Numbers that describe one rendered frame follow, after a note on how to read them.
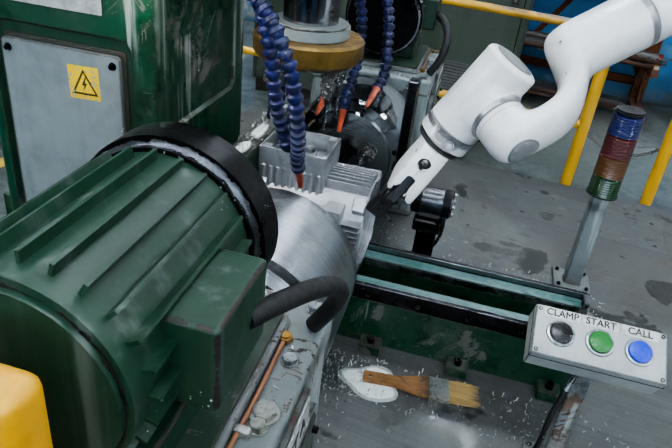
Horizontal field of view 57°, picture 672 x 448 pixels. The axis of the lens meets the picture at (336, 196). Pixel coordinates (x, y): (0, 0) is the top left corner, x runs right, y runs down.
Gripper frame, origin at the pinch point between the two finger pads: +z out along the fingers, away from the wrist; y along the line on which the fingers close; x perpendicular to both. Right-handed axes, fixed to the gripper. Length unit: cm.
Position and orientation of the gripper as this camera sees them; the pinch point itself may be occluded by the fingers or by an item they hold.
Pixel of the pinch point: (380, 204)
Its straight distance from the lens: 102.9
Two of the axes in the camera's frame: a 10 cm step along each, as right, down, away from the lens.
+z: -5.7, 6.5, 5.0
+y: 2.6, -4.4, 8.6
